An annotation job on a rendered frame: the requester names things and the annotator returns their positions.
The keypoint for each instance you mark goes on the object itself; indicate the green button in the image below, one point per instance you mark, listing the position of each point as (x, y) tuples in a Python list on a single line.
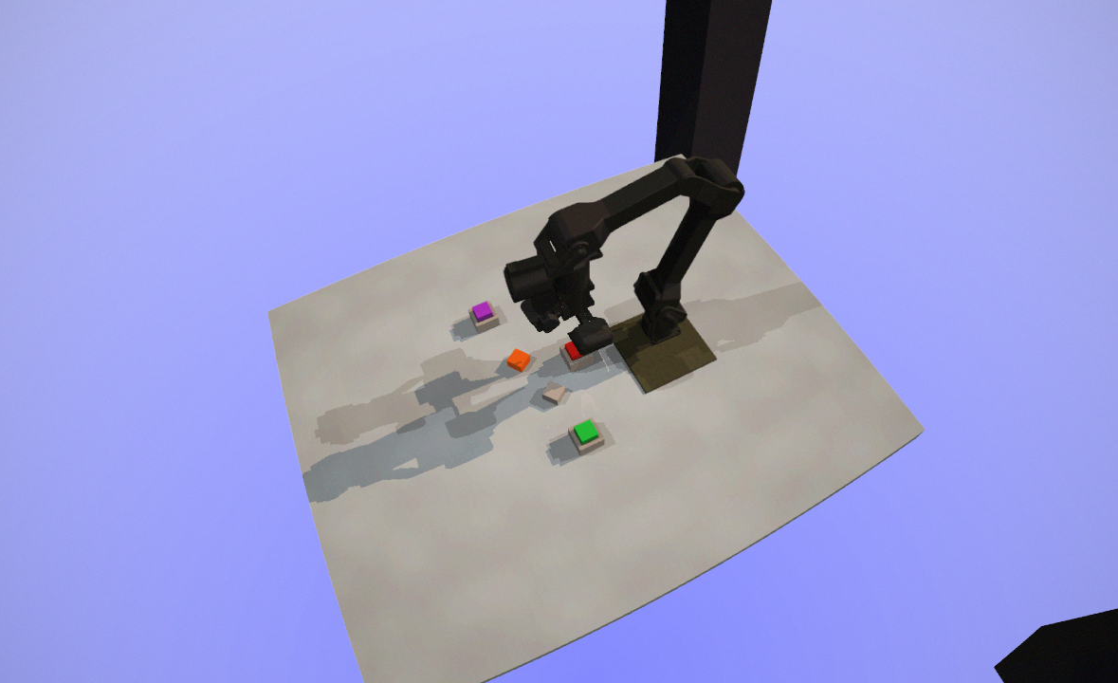
[(586, 436)]

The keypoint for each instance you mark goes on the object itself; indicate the red button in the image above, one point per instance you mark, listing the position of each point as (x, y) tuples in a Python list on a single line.
[(572, 357)]

